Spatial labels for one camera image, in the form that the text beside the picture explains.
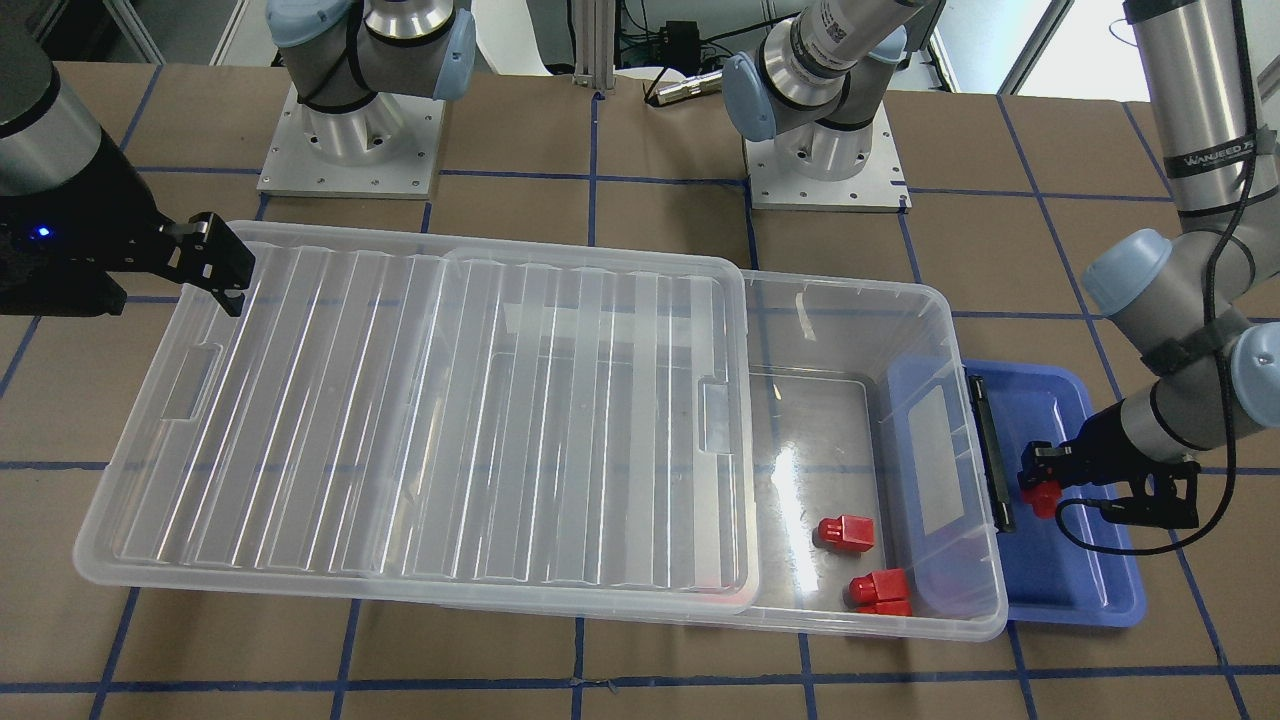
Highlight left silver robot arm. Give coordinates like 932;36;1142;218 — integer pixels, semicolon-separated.
723;1;1279;497

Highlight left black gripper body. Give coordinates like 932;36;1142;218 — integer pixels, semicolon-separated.
1075;405;1161;486

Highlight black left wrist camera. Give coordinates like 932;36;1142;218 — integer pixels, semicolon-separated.
1100;460;1201;530

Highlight black box latch handle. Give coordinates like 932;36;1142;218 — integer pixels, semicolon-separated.
966;374;1018;534

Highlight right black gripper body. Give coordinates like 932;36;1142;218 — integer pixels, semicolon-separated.
1;160;180;316

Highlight clear plastic box lid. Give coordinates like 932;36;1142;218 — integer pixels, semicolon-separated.
73;222;760;621

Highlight clear plastic storage box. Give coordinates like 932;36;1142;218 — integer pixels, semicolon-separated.
440;268;1009;642

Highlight red block in box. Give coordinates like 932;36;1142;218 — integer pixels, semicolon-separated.
813;514;877;553

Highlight red block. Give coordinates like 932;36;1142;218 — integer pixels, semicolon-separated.
813;514;877;553
1020;480;1062;520
847;568;914;618

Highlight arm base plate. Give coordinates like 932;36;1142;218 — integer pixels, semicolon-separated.
742;106;913;213
257;86;447;200

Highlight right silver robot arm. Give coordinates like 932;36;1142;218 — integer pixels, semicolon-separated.
1;1;476;316

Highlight blue plastic tray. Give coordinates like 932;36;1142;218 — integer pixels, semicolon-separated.
960;359;1148;629

